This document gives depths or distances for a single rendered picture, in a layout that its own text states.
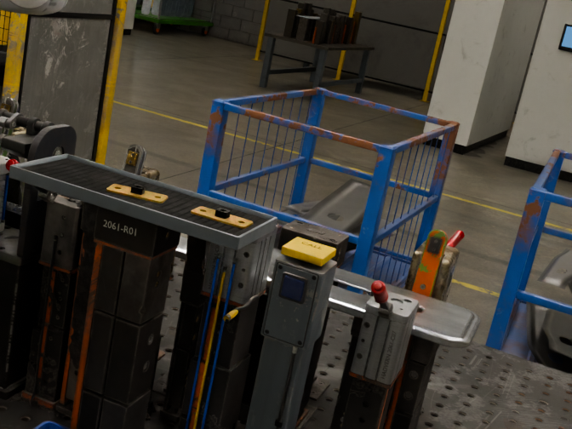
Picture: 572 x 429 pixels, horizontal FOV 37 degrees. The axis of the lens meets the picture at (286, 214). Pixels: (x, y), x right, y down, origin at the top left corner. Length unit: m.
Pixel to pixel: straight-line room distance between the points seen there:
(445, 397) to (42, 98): 3.39
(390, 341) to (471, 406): 0.64
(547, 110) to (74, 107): 5.50
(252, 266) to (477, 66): 8.01
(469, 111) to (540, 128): 0.76
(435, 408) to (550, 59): 7.53
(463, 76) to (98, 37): 5.04
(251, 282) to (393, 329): 0.24
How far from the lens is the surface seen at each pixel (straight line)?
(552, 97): 9.19
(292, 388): 1.18
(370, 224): 3.32
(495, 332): 3.27
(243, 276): 1.33
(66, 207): 1.43
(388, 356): 1.29
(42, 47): 4.74
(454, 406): 1.88
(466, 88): 9.27
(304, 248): 1.13
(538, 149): 9.25
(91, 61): 5.14
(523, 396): 2.03
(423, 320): 1.44
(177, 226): 1.14
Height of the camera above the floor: 1.51
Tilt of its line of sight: 16 degrees down
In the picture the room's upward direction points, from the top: 12 degrees clockwise
